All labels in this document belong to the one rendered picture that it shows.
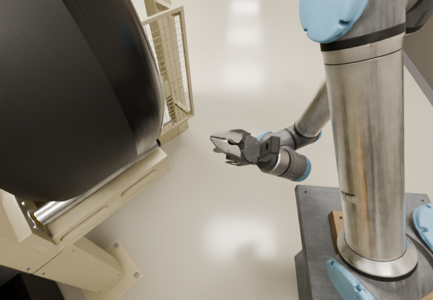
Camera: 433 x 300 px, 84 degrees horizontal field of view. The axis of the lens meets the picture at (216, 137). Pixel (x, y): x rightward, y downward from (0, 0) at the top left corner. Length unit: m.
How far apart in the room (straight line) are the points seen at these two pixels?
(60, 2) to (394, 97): 0.47
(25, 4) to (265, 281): 1.43
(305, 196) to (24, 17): 0.93
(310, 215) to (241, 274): 0.64
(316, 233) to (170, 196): 0.98
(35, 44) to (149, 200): 1.39
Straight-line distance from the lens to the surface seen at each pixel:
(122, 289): 1.54
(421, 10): 0.54
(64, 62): 0.36
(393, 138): 0.48
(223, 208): 1.58
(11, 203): 0.72
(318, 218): 0.99
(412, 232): 0.76
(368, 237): 0.59
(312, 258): 0.94
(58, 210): 0.70
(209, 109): 2.08
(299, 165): 0.77
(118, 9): 0.39
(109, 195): 0.72
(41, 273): 1.05
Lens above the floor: 1.46
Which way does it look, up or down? 51 degrees down
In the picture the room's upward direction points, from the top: straight up
